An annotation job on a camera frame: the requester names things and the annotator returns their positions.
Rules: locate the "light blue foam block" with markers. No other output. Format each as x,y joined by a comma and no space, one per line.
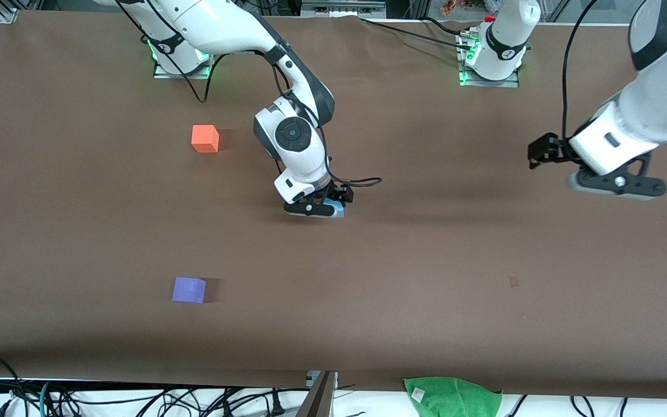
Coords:
339,211

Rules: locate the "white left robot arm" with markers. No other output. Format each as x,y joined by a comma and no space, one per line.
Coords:
646,110

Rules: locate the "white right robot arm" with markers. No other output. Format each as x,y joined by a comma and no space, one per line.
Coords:
223,26

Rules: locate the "orange foam block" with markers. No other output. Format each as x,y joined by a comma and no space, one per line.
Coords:
204,139

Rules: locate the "purple foam block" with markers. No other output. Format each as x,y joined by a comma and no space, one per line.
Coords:
187,289

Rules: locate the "brown table cover sheet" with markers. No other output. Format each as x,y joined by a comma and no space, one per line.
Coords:
368,260

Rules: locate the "orange toy figure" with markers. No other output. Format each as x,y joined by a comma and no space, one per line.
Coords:
455,6

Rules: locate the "grey metal box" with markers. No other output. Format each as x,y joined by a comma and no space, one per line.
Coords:
342,7

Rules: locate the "black power plug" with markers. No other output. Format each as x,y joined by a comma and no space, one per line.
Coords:
276,403

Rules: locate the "green microfibre cloth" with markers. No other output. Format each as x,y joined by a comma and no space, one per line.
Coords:
452,397

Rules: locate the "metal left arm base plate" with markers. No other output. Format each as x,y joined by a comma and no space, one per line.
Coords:
513,81

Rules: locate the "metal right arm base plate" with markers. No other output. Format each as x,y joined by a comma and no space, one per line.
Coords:
209,69

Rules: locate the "grey aluminium camera post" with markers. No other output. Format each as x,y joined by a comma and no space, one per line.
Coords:
319,399

